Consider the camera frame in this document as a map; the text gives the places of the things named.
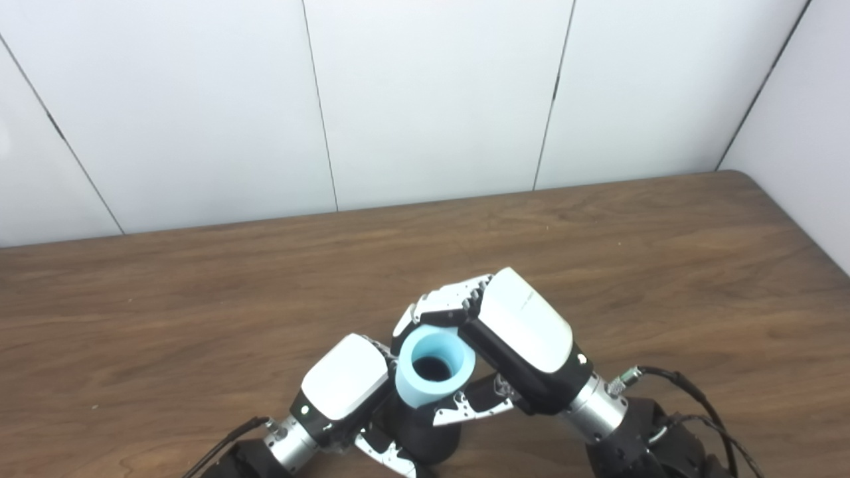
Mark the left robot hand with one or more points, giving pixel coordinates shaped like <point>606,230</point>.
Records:
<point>345,378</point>

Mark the light blue cylinder cup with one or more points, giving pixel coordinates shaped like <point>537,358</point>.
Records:
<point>415,392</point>

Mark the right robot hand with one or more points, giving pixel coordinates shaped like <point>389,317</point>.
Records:
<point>524,332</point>

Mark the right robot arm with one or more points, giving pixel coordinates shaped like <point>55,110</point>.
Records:
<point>637,445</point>

